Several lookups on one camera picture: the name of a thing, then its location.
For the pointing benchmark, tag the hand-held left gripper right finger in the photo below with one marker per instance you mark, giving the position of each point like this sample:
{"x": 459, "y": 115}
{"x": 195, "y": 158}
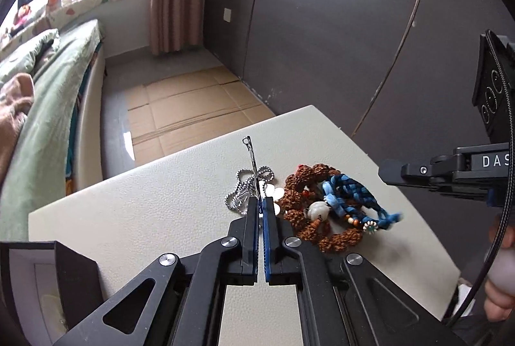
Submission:
{"x": 267, "y": 249}

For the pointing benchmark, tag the person's right hand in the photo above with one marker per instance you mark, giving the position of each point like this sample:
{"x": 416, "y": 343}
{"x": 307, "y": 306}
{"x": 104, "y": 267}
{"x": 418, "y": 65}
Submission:
{"x": 499, "y": 301}

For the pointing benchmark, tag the white bed frame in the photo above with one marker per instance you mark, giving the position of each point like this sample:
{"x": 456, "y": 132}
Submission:
{"x": 90, "y": 120}

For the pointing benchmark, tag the white wall socket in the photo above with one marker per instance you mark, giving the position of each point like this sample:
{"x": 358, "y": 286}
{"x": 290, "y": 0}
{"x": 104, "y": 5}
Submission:
{"x": 227, "y": 14}

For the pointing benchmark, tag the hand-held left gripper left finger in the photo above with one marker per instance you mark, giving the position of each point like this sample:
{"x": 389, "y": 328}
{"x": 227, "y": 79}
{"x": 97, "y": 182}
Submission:
{"x": 253, "y": 245}

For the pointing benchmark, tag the dark grey wardrobe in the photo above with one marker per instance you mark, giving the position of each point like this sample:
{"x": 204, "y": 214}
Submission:
{"x": 322, "y": 7}

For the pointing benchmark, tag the plush toy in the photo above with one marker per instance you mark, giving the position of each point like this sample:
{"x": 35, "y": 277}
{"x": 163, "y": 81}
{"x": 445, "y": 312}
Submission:
{"x": 24, "y": 13}

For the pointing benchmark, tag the flattened cardboard sheet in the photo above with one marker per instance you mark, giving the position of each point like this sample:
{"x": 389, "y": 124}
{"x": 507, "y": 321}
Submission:
{"x": 193, "y": 104}

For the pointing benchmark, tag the black jewelry box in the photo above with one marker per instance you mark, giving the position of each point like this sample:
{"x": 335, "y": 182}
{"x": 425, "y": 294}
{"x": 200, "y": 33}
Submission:
{"x": 76, "y": 273}

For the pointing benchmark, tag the printed blue bedsheet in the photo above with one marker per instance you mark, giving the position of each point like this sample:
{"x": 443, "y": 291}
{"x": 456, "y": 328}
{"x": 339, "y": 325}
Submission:
{"x": 74, "y": 136}

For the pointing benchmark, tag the patterned green quilt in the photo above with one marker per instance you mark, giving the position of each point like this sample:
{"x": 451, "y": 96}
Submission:
{"x": 24, "y": 56}

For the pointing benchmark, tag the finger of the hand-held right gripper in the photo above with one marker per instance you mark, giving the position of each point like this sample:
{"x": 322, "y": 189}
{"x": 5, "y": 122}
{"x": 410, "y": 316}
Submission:
{"x": 414, "y": 171}

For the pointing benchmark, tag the bed with green blanket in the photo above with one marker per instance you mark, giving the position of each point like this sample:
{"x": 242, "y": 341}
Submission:
{"x": 44, "y": 136}

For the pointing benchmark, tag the pink fleece blanket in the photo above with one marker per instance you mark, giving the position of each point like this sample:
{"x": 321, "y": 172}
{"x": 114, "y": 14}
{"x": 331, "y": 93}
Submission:
{"x": 14, "y": 104}

